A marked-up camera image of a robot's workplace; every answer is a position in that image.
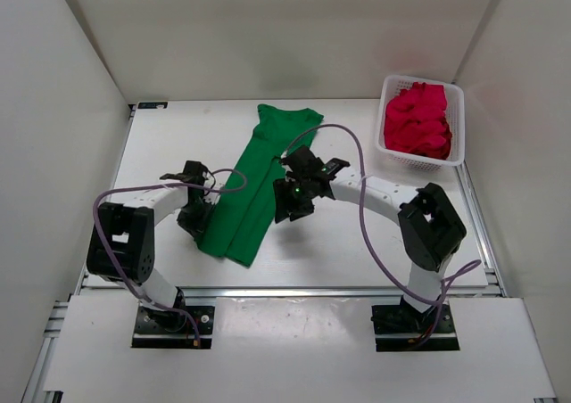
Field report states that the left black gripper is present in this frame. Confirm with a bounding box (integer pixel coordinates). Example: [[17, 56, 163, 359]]
[[177, 194, 214, 237]]

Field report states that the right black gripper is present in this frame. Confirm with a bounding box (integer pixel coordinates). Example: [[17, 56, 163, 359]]
[[273, 177, 315, 224]]

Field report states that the green t shirt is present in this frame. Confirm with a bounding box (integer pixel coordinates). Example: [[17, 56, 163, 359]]
[[197, 104, 323, 267]]

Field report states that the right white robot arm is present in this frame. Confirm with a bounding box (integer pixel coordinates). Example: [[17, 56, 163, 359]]
[[273, 146, 467, 332]]

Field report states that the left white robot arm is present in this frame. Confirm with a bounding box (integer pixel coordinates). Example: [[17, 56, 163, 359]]
[[87, 160, 216, 332]]

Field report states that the dark label sticker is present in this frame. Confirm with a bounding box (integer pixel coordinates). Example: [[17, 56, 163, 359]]
[[137, 102, 169, 110]]

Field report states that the red t shirt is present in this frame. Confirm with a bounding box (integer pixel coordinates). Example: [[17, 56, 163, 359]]
[[383, 82, 452, 160]]

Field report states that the white plastic basket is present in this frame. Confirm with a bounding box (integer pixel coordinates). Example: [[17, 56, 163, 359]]
[[374, 75, 465, 170]]

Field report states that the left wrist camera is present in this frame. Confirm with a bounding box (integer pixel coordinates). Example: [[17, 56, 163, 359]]
[[203, 187, 220, 206]]

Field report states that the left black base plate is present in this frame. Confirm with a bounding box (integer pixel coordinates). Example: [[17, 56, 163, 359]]
[[131, 305, 215, 350]]

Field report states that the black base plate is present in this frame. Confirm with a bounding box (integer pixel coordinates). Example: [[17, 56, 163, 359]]
[[371, 304, 460, 353], [131, 305, 215, 350]]

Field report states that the aluminium frame rail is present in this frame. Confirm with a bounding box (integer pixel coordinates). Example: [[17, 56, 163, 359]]
[[79, 284, 502, 298]]

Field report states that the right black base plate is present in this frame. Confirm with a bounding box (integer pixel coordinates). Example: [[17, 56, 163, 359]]
[[371, 304, 460, 353]]

